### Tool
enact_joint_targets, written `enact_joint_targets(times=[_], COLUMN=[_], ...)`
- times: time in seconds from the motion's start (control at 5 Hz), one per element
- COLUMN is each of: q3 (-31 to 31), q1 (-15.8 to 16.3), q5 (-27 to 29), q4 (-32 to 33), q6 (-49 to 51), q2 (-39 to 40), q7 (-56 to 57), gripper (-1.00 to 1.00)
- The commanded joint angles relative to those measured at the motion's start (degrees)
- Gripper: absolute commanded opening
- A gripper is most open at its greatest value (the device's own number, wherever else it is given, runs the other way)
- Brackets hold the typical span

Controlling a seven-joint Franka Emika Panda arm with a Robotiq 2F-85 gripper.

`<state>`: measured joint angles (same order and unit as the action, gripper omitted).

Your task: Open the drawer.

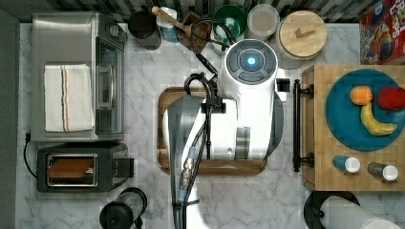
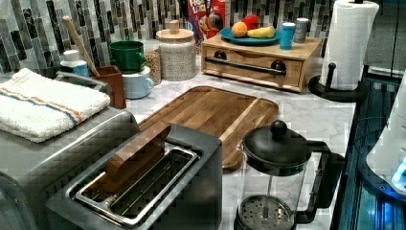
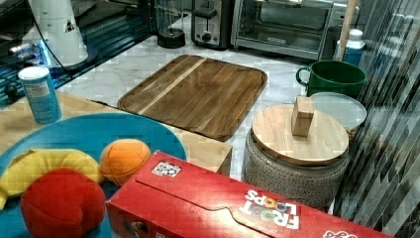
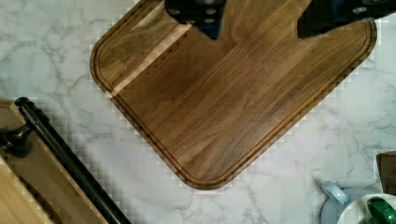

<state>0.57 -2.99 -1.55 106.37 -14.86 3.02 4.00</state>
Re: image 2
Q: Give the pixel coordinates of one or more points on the teal plate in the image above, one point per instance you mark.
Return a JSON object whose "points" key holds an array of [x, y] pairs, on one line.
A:
{"points": [[228, 36]]}

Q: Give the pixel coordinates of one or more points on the black drawer handle bar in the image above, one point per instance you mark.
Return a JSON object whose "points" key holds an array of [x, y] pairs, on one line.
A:
{"points": [[277, 67]]}

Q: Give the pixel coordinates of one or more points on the white paper towel roll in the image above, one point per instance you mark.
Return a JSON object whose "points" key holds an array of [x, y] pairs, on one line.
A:
{"points": [[347, 41]]}

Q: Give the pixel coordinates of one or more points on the white striped towel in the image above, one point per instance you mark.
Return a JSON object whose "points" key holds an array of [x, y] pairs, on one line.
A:
{"points": [[38, 108]]}

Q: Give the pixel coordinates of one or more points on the green mug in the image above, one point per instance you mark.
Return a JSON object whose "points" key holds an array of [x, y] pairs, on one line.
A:
{"points": [[128, 56]]}

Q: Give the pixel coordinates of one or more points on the black paper towel holder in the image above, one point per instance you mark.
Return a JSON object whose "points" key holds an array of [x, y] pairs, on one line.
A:
{"points": [[358, 94]]}

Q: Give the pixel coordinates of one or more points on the silver black toaster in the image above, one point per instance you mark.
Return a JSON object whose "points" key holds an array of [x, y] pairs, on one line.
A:
{"points": [[181, 192]]}

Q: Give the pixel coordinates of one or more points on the black glass french press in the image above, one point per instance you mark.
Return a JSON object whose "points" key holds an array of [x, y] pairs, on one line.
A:
{"points": [[274, 166]]}

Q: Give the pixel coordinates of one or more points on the yellow plush banana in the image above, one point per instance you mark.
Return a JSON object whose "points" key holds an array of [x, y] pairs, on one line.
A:
{"points": [[265, 32]]}

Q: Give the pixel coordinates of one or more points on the red Froot Loops cereal box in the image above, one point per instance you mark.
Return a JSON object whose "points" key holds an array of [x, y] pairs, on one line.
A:
{"points": [[207, 18]]}

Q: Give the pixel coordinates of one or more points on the red plush apple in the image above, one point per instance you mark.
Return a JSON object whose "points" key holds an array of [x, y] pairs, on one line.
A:
{"points": [[251, 21]]}

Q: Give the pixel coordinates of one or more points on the grey shaker can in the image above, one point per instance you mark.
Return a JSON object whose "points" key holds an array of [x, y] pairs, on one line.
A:
{"points": [[301, 25]]}

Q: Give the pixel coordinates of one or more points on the wooden cutting board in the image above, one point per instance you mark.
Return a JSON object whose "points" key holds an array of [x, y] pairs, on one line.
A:
{"points": [[221, 113]]}

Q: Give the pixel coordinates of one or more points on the wooden block in toaster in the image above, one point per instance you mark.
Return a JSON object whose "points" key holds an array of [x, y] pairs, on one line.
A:
{"points": [[138, 155]]}

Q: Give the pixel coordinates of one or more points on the orange plush fruit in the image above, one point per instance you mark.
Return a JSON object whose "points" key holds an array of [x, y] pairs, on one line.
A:
{"points": [[239, 29]]}

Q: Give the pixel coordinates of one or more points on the brown utensil holder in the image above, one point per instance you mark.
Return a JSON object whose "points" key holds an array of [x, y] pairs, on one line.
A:
{"points": [[113, 77]]}

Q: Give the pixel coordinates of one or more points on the grey ceramic jar wooden lid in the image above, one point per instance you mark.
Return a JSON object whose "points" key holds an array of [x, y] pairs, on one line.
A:
{"points": [[177, 53]]}

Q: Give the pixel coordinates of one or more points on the silver toaster oven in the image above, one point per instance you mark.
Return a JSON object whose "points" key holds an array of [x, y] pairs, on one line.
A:
{"points": [[33, 172]]}

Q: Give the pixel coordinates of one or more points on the wooden rolling pin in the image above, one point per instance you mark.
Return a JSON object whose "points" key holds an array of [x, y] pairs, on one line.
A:
{"points": [[75, 36]]}

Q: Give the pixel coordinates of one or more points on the blue white bottle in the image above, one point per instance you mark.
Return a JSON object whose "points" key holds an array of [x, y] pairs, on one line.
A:
{"points": [[72, 62]]}

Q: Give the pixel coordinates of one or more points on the blue shaker can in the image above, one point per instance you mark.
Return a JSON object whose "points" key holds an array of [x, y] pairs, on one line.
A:
{"points": [[287, 34]]}

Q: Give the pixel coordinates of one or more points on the light blue mug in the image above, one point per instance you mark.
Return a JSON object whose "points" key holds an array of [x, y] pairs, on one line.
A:
{"points": [[138, 85]]}

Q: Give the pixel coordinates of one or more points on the wooden drawer box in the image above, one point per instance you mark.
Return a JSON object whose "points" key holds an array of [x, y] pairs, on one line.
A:
{"points": [[301, 62]]}

